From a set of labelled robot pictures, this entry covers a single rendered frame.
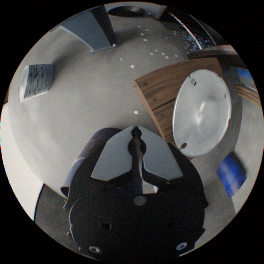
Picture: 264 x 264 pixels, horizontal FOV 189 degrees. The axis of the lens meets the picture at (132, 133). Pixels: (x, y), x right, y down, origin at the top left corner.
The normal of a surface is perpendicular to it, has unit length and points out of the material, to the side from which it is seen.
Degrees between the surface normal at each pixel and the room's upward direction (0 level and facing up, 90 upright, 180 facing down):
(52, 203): 90
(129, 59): 0
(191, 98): 0
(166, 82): 0
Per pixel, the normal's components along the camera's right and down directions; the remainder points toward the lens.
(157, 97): 0.03, 0.47
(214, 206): -0.39, -0.81
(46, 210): 0.92, -0.36
